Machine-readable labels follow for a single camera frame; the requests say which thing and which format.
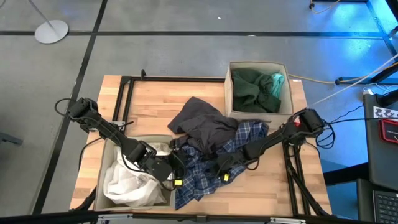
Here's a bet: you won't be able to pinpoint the round white stand base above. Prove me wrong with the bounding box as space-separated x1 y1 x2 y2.
27 0 70 45

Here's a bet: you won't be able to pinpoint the black table leg frame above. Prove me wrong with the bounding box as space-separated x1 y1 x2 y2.
310 0 398 57

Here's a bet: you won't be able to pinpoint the yellow cable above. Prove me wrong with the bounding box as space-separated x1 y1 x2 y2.
288 73 338 85

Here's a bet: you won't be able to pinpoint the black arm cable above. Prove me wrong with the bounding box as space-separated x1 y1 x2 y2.
78 136 105 170

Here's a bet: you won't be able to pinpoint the grey furniture foot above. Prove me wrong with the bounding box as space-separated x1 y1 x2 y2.
0 132 24 146

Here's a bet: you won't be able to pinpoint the blue plaid shirt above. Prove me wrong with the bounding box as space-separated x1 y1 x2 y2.
174 120 270 211

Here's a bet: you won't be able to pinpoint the red device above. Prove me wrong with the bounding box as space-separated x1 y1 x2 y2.
379 118 398 144

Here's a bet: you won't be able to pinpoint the teal garment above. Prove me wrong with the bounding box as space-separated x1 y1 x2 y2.
269 72 285 100

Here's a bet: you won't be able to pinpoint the black metal frame rails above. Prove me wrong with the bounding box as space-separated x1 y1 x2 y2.
112 68 226 125

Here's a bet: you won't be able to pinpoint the black diagonal frame strut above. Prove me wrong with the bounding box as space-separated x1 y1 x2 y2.
73 186 98 212

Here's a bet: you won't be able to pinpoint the white garment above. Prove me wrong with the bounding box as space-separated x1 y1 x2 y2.
103 142 172 208

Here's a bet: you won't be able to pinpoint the black diagonal frame struts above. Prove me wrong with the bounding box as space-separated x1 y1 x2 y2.
281 141 332 217

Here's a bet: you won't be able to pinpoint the thin black cable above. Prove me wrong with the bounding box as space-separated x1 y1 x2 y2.
326 105 398 124

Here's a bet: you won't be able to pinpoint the black rig beam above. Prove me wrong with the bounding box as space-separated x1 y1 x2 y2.
0 210 398 224

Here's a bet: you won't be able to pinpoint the dark green garment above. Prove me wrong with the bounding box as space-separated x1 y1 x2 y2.
231 68 282 114

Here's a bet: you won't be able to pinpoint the blue cable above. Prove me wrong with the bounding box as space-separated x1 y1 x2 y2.
315 121 336 150

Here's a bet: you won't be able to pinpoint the white cable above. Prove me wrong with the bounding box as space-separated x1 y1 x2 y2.
307 53 398 108

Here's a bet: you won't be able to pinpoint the beige fabric bin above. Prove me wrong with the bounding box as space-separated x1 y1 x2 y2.
224 60 295 130
93 134 178 212

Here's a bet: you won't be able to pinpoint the black stand leg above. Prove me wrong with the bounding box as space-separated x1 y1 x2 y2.
335 60 398 86

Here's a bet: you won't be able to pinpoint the tan cable with black plug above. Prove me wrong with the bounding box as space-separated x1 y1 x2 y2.
309 0 341 15

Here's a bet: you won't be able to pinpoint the black equipment case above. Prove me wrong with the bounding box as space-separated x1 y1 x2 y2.
363 93 398 191

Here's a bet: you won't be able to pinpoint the dark grey garment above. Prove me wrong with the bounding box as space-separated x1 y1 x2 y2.
167 96 240 156

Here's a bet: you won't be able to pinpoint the black and white marker tag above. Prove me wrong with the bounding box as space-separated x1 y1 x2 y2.
373 106 398 121

